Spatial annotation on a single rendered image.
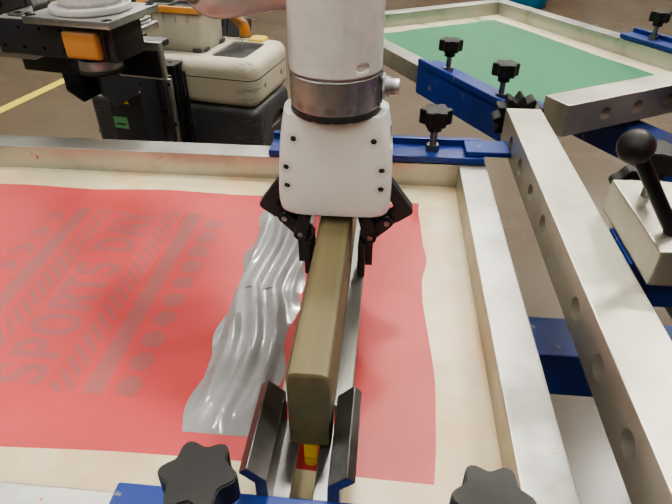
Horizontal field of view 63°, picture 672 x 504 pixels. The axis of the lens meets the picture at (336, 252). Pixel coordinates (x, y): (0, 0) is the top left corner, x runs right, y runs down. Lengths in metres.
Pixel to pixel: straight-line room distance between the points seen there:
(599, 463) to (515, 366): 1.27
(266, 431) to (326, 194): 0.21
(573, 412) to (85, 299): 1.49
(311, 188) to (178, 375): 0.21
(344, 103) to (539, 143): 0.37
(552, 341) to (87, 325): 0.48
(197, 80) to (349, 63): 1.17
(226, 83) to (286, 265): 0.97
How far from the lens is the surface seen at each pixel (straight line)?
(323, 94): 0.43
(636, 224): 0.55
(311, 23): 0.42
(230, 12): 0.46
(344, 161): 0.47
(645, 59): 1.50
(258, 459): 0.37
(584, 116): 0.93
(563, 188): 0.65
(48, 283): 0.68
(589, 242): 0.56
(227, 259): 0.65
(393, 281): 0.61
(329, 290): 0.43
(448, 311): 0.58
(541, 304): 2.16
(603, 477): 1.72
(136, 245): 0.70
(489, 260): 0.60
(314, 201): 0.49
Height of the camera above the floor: 1.33
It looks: 36 degrees down
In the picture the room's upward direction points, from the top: straight up
